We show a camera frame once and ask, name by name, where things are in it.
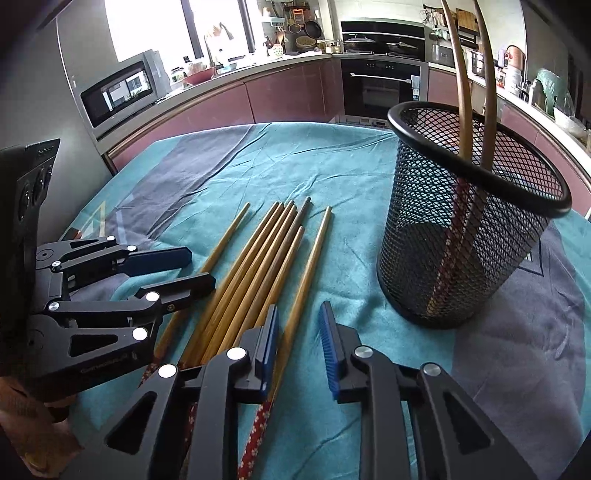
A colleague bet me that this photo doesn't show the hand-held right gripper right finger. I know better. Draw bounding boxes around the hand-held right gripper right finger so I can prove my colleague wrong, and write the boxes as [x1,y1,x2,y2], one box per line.
[318,301,539,480]

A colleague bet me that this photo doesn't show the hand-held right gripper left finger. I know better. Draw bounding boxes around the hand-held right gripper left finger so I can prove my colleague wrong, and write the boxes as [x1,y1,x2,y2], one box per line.
[60,305,280,480]

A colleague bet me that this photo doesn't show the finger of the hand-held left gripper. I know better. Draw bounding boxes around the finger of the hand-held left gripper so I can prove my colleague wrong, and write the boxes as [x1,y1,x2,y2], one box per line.
[28,272,217,394]
[36,235,193,278]

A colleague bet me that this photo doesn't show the bunch of wooden chopsticks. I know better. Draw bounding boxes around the bunch of wooden chopsticks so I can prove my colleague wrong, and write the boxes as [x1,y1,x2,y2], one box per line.
[139,198,334,480]

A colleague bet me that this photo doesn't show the black mesh utensil holder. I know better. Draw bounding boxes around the black mesh utensil holder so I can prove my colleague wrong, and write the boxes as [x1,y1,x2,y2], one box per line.
[376,102,573,329]

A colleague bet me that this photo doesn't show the person's left forearm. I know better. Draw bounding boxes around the person's left forearm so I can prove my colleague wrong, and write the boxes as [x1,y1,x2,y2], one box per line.
[0,376,84,478]

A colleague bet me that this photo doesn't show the silver microwave oven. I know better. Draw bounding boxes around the silver microwave oven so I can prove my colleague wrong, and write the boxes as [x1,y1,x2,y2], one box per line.
[80,50,172,139]

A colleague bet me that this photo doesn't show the teal and grey tablecloth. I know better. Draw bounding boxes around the teal and grey tablecloth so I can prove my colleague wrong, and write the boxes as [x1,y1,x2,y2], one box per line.
[60,121,591,480]

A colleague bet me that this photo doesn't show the red bowl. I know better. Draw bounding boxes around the red bowl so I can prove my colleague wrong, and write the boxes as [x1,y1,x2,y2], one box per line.
[182,67,218,86]

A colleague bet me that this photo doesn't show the pink kitchen cabinets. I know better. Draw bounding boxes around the pink kitchen cabinets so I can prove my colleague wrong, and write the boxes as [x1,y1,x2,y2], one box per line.
[106,58,591,217]

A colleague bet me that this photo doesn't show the kitchen window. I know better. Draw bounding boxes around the kitchen window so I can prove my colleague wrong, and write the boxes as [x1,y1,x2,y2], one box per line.
[104,0,259,63]

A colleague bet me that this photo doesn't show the built-in black oven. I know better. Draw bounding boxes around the built-in black oven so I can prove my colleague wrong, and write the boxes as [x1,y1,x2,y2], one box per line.
[341,58,428,126]

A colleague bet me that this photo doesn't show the steel box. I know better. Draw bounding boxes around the steel box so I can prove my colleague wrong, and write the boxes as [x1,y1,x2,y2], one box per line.
[429,39,455,65]

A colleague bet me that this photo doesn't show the black range hood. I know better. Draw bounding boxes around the black range hood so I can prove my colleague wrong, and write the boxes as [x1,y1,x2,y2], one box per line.
[341,21,426,37]

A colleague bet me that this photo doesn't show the steel stock pot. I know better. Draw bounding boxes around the steel stock pot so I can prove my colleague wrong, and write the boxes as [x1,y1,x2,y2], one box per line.
[471,51,497,77]

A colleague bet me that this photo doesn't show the pink kitchen appliance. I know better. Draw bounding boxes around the pink kitchen appliance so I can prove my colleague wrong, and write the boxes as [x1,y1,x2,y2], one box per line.
[505,45,527,93]

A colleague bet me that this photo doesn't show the green plastic bag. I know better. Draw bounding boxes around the green plastic bag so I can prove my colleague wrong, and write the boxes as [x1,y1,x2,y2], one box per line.
[536,69,571,116]

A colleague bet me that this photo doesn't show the black wall shelf rack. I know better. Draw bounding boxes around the black wall shelf rack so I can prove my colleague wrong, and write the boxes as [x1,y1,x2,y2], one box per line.
[455,8,490,47]

